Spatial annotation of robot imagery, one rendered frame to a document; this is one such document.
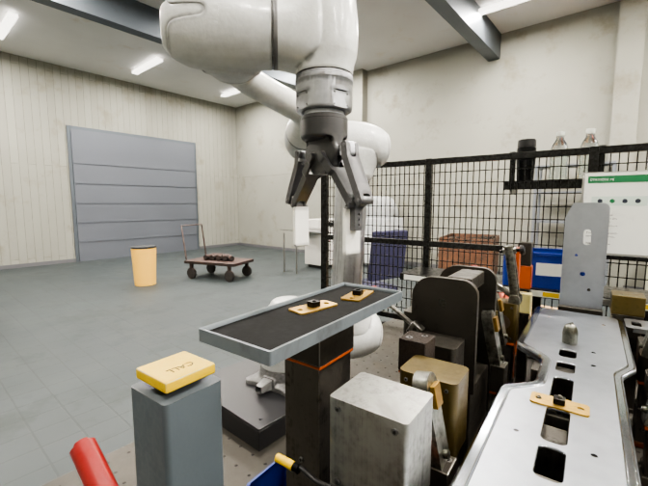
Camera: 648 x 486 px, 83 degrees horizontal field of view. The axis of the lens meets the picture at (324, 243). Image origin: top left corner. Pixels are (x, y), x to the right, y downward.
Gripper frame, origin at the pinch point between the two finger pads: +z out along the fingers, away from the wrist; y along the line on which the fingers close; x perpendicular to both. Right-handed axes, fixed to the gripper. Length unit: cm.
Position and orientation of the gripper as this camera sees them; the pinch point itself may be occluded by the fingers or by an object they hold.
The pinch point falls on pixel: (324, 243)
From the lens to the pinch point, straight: 60.1
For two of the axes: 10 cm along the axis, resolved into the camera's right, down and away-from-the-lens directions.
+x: 8.0, -0.6, 6.0
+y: 6.0, 0.9, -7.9
